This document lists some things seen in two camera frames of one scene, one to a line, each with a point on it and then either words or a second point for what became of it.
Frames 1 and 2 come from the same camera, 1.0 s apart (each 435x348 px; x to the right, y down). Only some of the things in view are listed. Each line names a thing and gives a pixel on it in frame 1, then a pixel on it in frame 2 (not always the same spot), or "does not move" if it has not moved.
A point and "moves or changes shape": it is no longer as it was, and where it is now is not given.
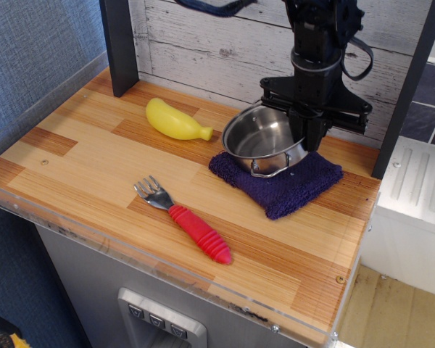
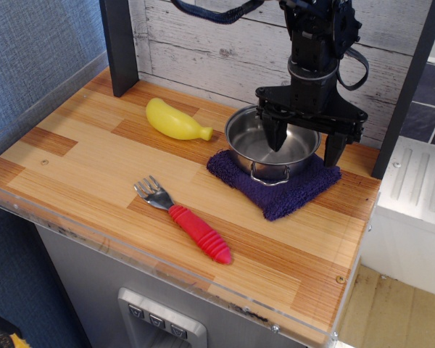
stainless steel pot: (263, 139) moves or changes shape
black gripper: (320, 92) to (318, 102)
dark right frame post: (410, 88) does not move
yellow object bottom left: (19, 342) does not move
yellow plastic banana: (174, 124) does not move
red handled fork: (209, 243) does not move
